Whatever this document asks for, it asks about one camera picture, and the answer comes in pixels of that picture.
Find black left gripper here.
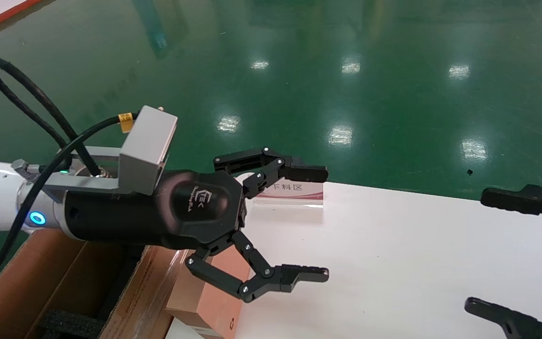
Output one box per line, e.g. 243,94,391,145
64,147,329,303

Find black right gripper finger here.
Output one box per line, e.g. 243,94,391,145
464,297,542,339
481,184,542,234

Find small cardboard box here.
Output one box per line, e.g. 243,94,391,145
165,245,253,339

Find large cardboard box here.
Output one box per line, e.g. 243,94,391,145
0,228,191,339

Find clear acrylic sign, pink stripe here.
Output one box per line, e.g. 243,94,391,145
245,172,324,210

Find black foam insert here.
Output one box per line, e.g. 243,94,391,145
40,308,104,339

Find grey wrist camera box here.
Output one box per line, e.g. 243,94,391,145
120,105,178,196

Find grey metal camera bracket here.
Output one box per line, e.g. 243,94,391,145
40,146,126,203

